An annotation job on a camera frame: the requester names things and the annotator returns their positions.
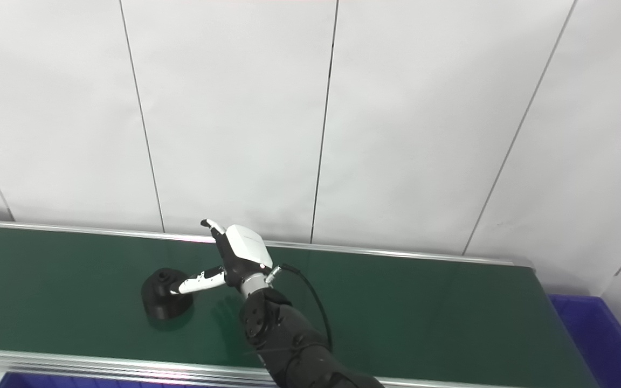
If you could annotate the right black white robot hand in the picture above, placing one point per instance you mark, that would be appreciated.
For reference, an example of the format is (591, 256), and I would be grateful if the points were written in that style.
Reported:
(243, 248)

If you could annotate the black flanged hub part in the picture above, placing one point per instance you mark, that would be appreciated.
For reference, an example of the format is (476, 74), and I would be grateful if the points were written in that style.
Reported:
(159, 299)

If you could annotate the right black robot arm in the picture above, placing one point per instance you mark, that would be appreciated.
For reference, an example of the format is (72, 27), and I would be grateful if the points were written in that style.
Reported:
(289, 345)

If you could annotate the green conveyor belt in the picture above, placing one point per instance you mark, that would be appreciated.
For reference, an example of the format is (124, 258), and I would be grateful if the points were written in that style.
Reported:
(397, 302)

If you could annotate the blue bin holding white parts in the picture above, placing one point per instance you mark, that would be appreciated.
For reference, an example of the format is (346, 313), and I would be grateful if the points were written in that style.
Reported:
(73, 381)

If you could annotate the empty blue bin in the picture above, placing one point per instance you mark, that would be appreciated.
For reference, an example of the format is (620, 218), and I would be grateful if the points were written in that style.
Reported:
(585, 328)

